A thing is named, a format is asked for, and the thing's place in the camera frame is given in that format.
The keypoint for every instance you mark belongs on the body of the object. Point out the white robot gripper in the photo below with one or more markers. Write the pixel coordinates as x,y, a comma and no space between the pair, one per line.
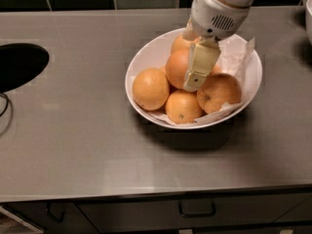
214,19

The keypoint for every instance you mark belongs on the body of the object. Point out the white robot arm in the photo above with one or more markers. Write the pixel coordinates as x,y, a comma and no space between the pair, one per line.
211,21

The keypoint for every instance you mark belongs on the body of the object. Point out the white ceramic bowl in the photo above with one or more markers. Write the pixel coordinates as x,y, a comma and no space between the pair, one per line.
156,52

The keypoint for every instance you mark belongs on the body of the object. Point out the small hidden orange right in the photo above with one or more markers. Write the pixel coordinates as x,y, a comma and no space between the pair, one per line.
216,70

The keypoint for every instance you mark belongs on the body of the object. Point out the white paper liner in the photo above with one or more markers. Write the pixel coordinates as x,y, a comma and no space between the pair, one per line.
224,93

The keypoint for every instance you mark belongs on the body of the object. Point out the black round object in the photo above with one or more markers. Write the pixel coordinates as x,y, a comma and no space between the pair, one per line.
20,63

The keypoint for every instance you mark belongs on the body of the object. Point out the centre drawer with handle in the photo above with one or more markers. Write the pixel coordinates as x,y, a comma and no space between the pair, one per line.
187,213

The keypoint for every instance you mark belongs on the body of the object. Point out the drawer with handle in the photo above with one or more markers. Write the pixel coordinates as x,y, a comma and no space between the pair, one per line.
187,213
53,218

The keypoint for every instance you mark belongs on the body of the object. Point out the left drawer with handle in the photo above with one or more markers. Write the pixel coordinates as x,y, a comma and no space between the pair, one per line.
53,218

